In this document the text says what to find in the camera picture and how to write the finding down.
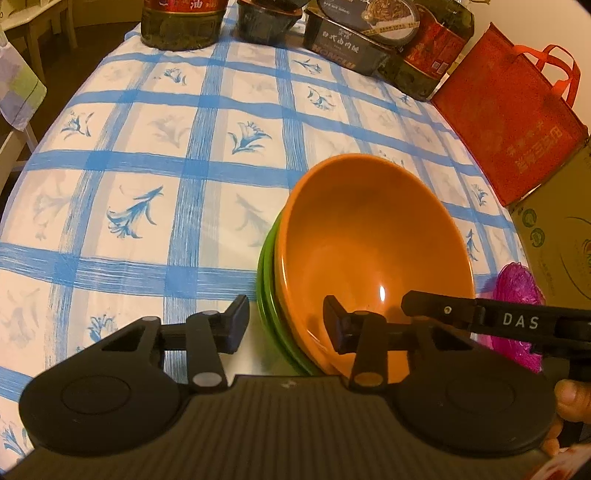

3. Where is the brown cardboard box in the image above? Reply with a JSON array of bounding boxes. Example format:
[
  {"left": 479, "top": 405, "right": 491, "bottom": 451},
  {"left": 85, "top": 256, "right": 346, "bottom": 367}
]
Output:
[{"left": 508, "top": 141, "right": 591, "bottom": 306}]

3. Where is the white wooden chair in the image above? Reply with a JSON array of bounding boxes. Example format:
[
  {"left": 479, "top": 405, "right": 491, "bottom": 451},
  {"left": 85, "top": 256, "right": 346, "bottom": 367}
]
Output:
[{"left": 0, "top": 0, "right": 78, "bottom": 185}]

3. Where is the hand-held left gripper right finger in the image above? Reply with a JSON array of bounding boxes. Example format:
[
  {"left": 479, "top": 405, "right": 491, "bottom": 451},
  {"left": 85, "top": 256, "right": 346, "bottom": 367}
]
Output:
[{"left": 323, "top": 295, "right": 472, "bottom": 392}]

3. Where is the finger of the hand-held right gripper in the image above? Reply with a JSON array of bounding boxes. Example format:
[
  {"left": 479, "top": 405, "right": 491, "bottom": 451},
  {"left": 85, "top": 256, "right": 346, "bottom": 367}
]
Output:
[{"left": 401, "top": 291, "right": 484, "bottom": 334}]

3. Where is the dark instant noodle box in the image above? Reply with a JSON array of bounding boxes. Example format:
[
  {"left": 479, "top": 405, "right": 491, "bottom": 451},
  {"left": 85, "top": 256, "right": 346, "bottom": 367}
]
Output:
[{"left": 302, "top": 8, "right": 392, "bottom": 77}]

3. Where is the orange plastic bowl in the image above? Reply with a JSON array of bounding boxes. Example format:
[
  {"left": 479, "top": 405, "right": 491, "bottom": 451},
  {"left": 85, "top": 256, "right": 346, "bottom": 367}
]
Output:
[{"left": 274, "top": 154, "right": 476, "bottom": 385}]

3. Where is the cooking oil bottle red label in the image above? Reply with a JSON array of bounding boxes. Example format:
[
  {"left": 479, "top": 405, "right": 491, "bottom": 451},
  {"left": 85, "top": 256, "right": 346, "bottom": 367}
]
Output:
[
  {"left": 140, "top": 0, "right": 228, "bottom": 51},
  {"left": 378, "top": 0, "right": 476, "bottom": 103}
]

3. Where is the blue checked tablecloth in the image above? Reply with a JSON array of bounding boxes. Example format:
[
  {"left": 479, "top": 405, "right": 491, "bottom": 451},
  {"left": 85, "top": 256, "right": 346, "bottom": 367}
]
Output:
[{"left": 0, "top": 18, "right": 533, "bottom": 468}]

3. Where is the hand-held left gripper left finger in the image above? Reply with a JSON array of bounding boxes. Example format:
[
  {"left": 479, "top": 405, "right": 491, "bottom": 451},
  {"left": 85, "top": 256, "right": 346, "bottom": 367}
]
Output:
[{"left": 92, "top": 295, "right": 250, "bottom": 394}]

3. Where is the green plastic bowl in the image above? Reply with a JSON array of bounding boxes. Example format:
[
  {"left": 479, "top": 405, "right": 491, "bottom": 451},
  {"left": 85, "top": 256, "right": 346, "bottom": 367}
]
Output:
[{"left": 256, "top": 216, "right": 325, "bottom": 377}]

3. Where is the dark instant food bowl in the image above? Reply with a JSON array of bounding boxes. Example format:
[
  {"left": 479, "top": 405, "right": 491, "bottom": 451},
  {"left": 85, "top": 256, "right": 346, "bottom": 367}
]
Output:
[
  {"left": 237, "top": 0, "right": 305, "bottom": 14},
  {"left": 235, "top": 9, "right": 301, "bottom": 47}
]

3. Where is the pale checked cloth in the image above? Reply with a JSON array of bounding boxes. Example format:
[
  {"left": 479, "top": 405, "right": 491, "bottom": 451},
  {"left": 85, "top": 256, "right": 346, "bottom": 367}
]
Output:
[{"left": 0, "top": 41, "right": 48, "bottom": 131}]

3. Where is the person's right hand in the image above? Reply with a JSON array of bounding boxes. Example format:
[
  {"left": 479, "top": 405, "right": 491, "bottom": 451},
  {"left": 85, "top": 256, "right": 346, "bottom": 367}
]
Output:
[{"left": 540, "top": 379, "right": 588, "bottom": 457}]

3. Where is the red fabric tote bag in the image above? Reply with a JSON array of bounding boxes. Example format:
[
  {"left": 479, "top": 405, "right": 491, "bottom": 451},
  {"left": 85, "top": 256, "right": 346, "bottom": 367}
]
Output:
[{"left": 431, "top": 22, "right": 590, "bottom": 208}]

